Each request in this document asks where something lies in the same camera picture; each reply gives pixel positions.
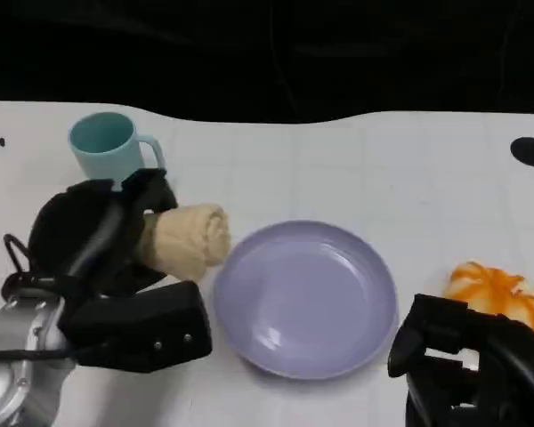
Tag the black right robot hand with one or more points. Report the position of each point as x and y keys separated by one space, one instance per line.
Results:
x=512 y=364

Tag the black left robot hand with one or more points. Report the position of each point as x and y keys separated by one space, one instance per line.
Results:
x=67 y=231

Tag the beige towel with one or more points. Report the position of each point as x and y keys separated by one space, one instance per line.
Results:
x=191 y=242

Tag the orange and white bread roll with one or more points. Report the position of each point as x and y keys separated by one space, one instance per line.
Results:
x=494 y=284

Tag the pale green mug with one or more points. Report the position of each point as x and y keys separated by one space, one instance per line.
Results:
x=102 y=155

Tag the lilac plate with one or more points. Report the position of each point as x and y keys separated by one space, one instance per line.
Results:
x=305 y=298

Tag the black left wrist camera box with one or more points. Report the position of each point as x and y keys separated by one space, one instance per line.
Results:
x=147 y=329

